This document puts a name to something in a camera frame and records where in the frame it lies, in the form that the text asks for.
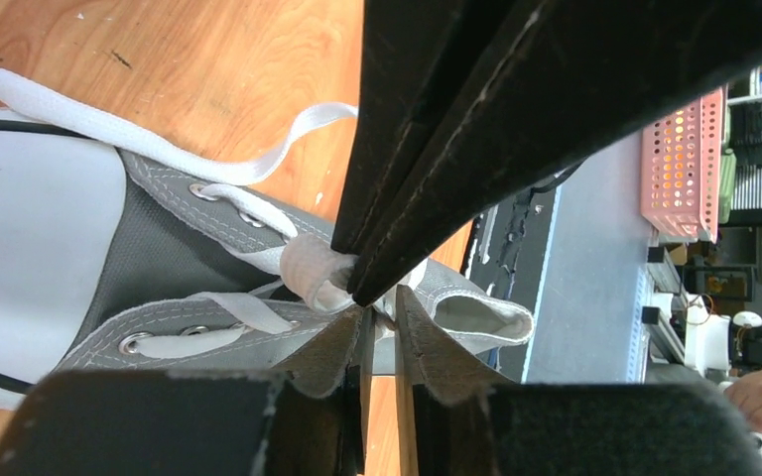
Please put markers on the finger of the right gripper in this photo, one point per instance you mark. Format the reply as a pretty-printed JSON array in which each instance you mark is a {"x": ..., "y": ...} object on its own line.
[
  {"x": 416, "y": 58},
  {"x": 581, "y": 76}
]

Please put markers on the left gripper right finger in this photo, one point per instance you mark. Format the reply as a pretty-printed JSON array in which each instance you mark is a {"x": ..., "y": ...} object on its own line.
[{"x": 459, "y": 417}]

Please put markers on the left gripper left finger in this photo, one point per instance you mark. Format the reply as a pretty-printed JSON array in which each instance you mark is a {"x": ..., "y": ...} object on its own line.
[{"x": 306, "y": 416}]

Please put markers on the grey canvas sneaker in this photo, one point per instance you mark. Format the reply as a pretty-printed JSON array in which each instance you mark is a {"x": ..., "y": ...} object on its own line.
[{"x": 157, "y": 263}]

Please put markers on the white shoelace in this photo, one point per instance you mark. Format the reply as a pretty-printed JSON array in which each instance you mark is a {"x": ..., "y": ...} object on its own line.
[{"x": 157, "y": 144}]

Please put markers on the pink perforated basket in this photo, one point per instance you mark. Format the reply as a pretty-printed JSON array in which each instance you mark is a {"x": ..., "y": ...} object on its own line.
[{"x": 680, "y": 170}]

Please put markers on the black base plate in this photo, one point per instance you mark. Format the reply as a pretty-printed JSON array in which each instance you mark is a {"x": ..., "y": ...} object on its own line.
[{"x": 508, "y": 246}]

